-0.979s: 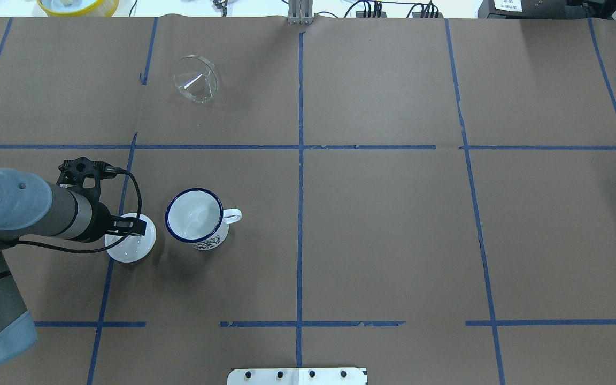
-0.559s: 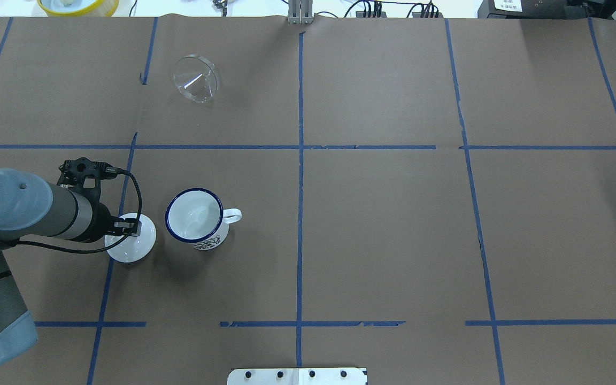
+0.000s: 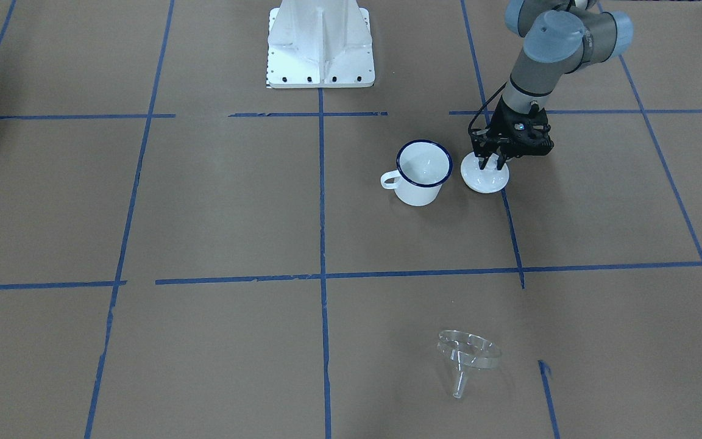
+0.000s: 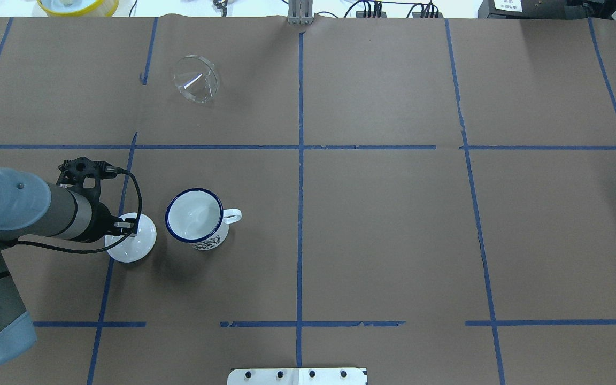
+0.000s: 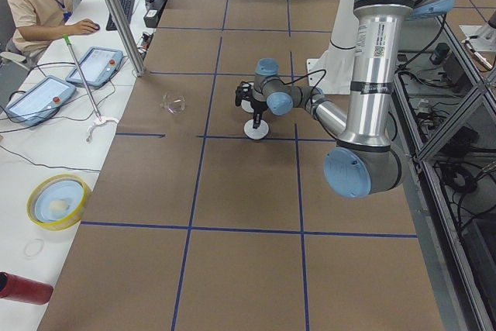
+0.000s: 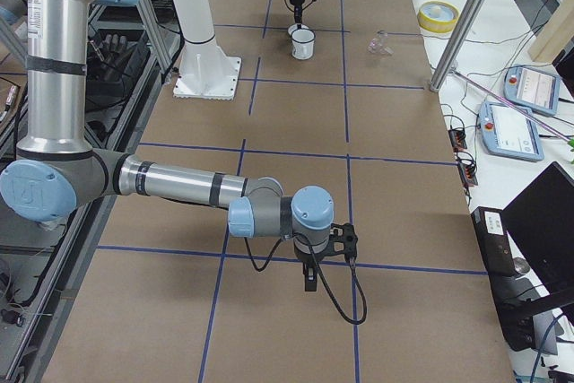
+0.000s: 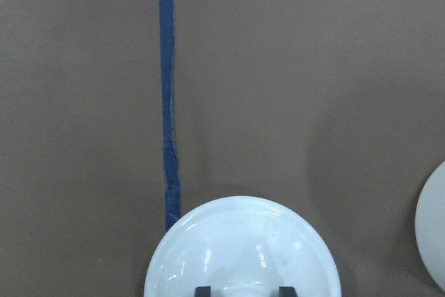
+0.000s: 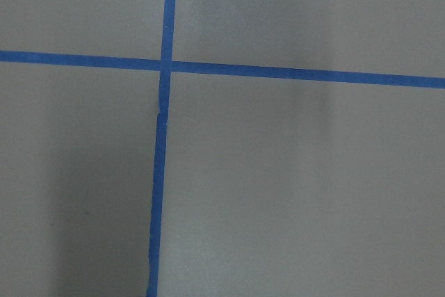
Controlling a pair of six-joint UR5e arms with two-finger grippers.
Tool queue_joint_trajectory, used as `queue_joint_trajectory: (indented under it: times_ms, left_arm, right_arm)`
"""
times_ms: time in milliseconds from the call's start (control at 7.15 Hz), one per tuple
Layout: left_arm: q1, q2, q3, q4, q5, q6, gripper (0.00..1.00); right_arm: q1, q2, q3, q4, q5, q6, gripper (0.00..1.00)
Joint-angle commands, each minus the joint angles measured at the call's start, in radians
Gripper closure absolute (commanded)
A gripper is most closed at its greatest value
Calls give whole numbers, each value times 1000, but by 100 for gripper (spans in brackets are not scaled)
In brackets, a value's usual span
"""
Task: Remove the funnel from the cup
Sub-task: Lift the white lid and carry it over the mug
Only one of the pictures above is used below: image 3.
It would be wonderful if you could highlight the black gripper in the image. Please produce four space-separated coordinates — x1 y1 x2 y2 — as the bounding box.
472 101 531 171

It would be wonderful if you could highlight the white enamel cup lid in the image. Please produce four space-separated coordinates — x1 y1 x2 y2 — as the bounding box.
460 152 510 193

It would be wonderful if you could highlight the white enamel cup blue rim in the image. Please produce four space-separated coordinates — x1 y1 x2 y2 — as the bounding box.
380 140 453 207

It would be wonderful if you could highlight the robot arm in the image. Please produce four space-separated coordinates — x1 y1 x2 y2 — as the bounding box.
467 1 634 170

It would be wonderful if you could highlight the brown paper table mat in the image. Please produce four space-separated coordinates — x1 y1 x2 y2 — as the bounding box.
0 1 702 438

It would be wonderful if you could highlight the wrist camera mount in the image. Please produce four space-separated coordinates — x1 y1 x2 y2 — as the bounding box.
512 109 555 158

